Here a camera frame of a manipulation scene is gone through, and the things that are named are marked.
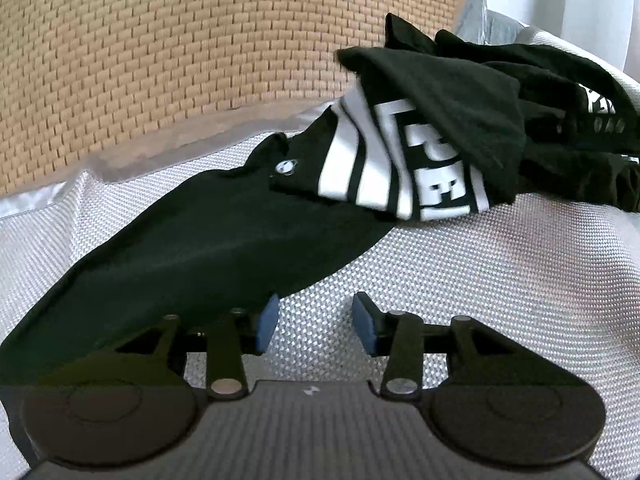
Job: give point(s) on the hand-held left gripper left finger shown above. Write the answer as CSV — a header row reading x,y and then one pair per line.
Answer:
x,y
265,325

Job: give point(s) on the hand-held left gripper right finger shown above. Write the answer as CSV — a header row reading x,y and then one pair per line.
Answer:
x,y
364,327

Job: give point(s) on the black white-printed sweatshirt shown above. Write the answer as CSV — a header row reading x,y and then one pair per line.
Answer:
x,y
200,240

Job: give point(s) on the white woven bed mat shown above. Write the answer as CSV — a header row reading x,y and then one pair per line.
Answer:
x,y
475,285

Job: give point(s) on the grey patterned sheet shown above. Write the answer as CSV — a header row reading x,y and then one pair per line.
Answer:
x,y
472,5

